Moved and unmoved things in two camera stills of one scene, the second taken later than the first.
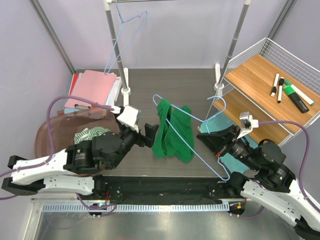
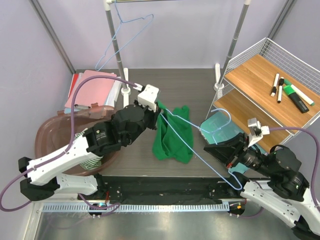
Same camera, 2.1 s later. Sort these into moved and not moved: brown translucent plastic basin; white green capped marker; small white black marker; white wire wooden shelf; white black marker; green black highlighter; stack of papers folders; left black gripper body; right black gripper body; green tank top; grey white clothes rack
Moved: right black gripper body; left black gripper body
Not moved: green tank top; small white black marker; green black highlighter; white black marker; stack of papers folders; white green capped marker; white wire wooden shelf; grey white clothes rack; brown translucent plastic basin
